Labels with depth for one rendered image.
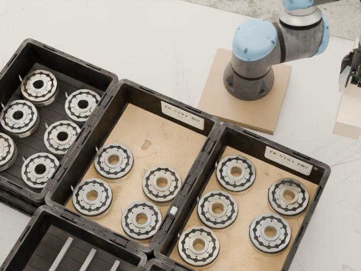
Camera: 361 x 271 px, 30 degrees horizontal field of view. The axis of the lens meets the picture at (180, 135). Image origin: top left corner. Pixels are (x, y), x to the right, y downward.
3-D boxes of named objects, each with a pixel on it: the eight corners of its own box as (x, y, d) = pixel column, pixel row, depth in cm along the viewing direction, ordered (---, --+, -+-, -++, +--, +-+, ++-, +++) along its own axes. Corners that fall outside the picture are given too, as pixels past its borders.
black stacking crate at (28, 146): (35, 60, 197) (27, 37, 187) (124, 99, 190) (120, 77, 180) (-44, 172, 181) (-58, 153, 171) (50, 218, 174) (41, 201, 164)
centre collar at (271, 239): (264, 219, 167) (264, 219, 167) (283, 227, 166) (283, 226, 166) (257, 237, 165) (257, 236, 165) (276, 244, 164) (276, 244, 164)
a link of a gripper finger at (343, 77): (326, 98, 157) (344, 80, 149) (331, 77, 160) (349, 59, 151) (338, 103, 157) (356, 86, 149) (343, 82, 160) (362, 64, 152)
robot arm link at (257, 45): (225, 48, 195) (228, 20, 183) (269, 38, 197) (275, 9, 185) (237, 82, 190) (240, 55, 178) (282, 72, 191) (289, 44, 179)
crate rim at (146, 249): (122, 80, 182) (121, 76, 179) (223, 123, 175) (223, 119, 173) (43, 205, 166) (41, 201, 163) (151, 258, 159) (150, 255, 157)
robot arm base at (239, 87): (228, 54, 206) (230, 35, 197) (277, 63, 204) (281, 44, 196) (218, 95, 199) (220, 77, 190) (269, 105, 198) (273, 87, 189)
